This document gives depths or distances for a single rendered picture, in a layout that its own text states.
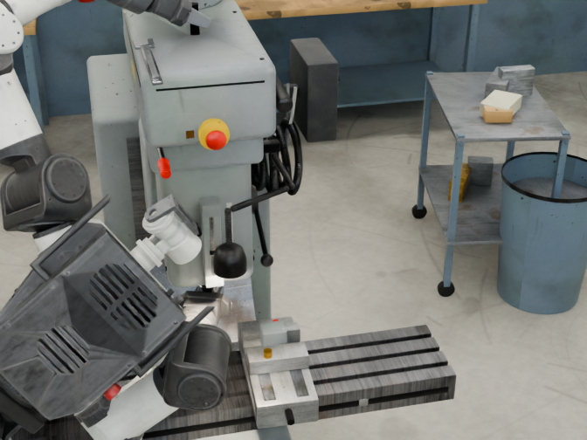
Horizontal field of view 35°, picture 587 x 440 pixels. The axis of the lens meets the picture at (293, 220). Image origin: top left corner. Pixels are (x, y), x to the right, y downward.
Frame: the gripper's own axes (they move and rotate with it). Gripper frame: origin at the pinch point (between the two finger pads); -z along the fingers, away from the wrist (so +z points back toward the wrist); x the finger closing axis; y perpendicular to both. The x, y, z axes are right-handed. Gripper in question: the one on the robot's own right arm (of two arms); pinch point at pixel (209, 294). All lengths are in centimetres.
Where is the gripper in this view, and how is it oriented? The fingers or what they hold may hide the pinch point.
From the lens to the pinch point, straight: 228.4
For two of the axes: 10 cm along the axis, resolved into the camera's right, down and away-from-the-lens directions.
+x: -9.9, -0.7, 1.3
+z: -1.5, 4.8, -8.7
